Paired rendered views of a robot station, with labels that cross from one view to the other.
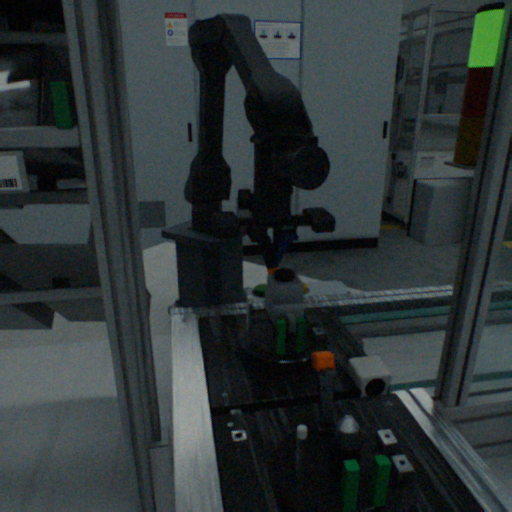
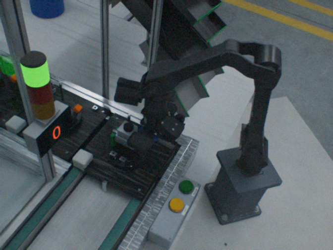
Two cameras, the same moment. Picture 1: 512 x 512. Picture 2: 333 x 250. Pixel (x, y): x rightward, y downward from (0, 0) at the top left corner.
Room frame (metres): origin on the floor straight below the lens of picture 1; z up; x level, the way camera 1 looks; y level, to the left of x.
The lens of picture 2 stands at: (1.00, -0.57, 1.90)
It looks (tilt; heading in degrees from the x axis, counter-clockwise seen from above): 49 degrees down; 120
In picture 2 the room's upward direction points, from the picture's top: 10 degrees clockwise
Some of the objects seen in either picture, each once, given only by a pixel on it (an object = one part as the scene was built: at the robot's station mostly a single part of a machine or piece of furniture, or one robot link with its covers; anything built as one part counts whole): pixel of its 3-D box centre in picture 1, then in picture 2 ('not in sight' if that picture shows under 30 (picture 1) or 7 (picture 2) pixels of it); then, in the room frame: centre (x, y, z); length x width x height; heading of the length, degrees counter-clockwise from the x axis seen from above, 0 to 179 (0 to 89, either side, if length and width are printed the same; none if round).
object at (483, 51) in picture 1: (498, 40); (35, 70); (0.50, -0.25, 1.38); 0.05 x 0.05 x 0.05
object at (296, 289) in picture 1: (285, 296); (125, 132); (0.57, -0.04, 1.06); 0.08 x 0.04 x 0.07; 11
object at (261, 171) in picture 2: (206, 214); (251, 159); (0.91, 0.11, 1.09); 0.07 x 0.07 x 0.06; 56
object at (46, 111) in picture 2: (480, 140); (42, 104); (0.50, -0.25, 1.28); 0.05 x 0.05 x 0.05
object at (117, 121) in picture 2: (281, 351); (127, 153); (0.58, -0.04, 0.96); 0.24 x 0.24 x 0.02; 11
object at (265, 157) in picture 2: (208, 186); (257, 148); (0.91, 0.10, 1.15); 0.09 x 0.07 x 0.06; 116
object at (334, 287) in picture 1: (297, 303); (175, 210); (0.80, -0.08, 0.93); 0.21 x 0.07 x 0.06; 101
